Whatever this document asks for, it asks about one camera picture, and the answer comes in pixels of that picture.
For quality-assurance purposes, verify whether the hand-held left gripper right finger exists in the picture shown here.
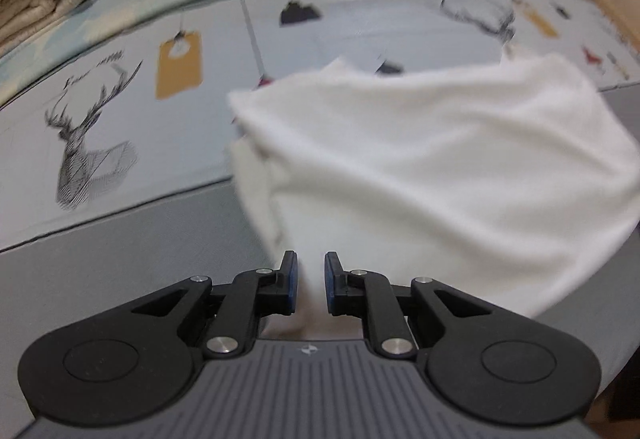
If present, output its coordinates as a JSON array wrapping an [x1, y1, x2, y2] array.
[[323, 250, 496, 360]]

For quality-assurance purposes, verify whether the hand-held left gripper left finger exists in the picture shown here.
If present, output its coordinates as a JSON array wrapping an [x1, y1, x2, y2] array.
[[129, 250, 301, 360]]

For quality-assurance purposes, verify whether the white t-shirt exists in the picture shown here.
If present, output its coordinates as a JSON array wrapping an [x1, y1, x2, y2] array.
[[227, 52, 640, 341]]

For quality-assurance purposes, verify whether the grey printed bed sheet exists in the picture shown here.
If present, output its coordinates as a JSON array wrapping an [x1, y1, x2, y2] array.
[[0, 0, 640, 400]]

